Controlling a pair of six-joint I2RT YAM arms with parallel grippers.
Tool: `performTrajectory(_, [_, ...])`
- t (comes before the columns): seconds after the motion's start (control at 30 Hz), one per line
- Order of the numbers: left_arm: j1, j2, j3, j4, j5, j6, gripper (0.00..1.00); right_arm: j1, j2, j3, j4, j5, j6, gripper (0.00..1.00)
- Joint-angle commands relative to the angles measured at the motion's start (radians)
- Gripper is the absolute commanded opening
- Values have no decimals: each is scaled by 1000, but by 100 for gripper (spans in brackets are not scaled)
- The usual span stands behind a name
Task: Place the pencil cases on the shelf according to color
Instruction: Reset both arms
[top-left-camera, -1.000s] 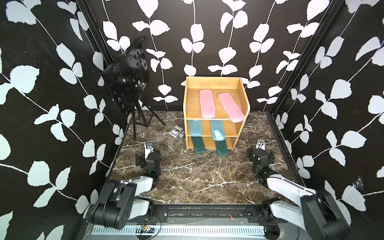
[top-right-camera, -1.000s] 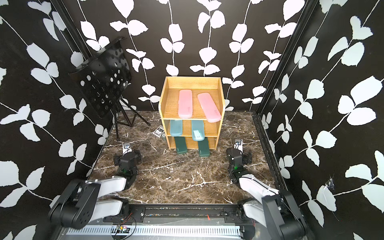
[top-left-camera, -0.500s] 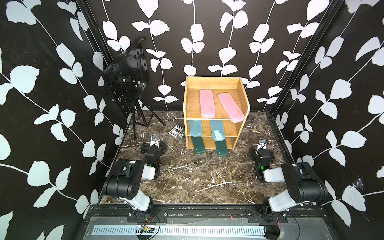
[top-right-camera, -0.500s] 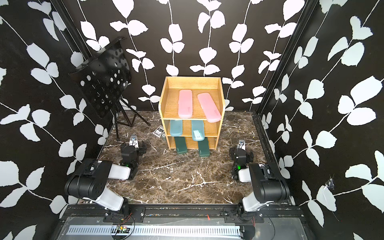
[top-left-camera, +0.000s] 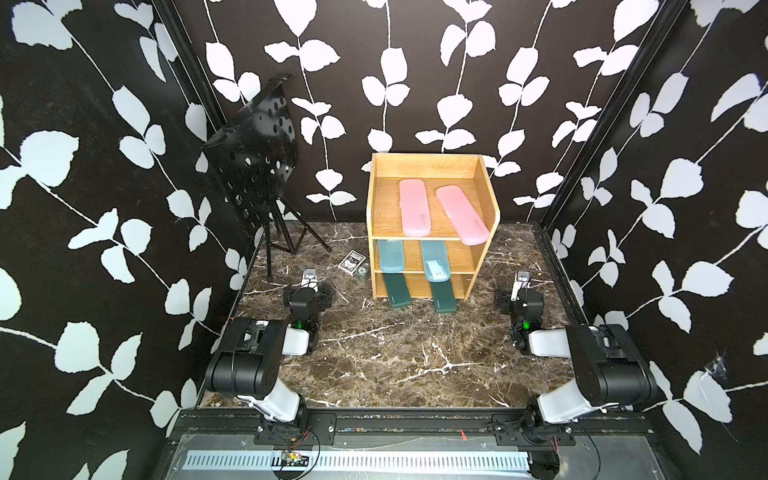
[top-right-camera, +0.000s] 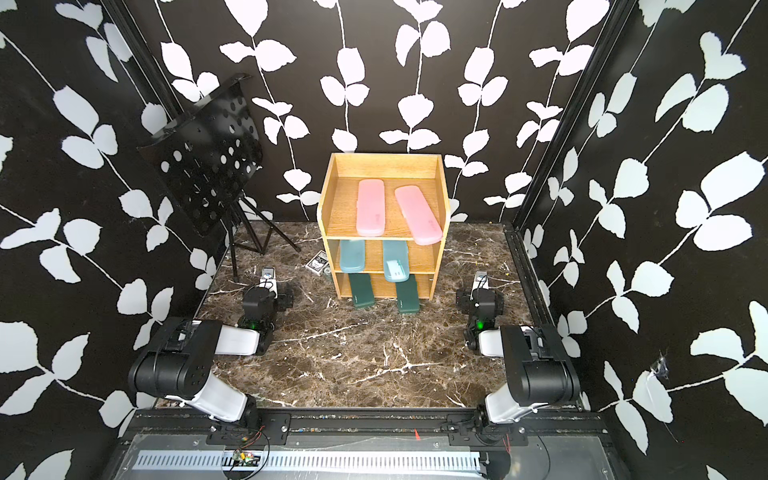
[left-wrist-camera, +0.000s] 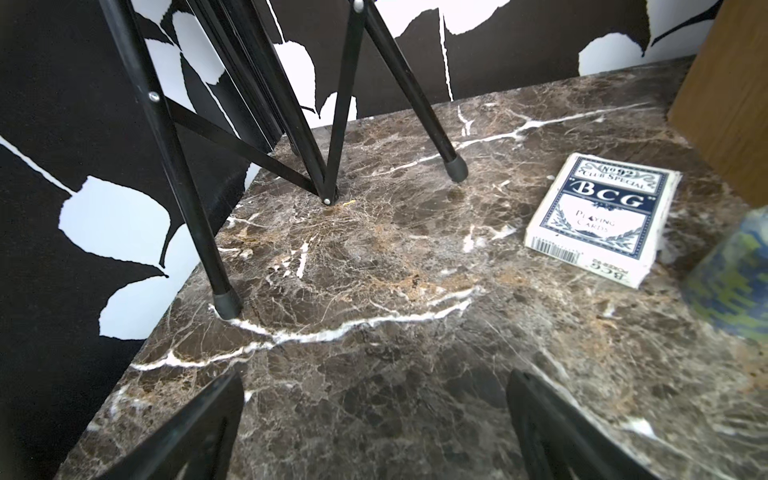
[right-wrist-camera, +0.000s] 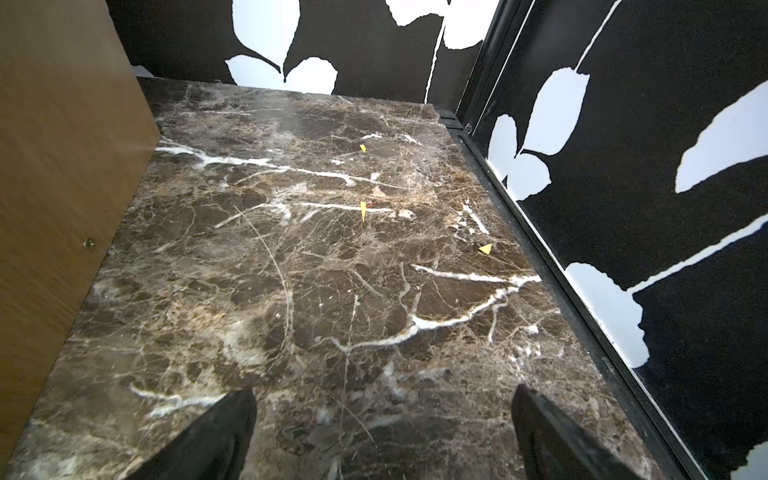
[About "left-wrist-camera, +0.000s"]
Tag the wooden three-tier shelf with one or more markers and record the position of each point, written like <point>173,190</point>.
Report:
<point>721,108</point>

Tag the small printed card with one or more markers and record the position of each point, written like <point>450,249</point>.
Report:
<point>604,216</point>

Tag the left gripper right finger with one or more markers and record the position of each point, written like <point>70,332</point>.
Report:
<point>557,442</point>

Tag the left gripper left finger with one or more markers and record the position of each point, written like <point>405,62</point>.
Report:
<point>196,443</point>

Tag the black perforated music stand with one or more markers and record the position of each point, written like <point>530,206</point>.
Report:
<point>241,42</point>

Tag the blue green patterned cup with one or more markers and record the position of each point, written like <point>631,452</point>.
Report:
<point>728,288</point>

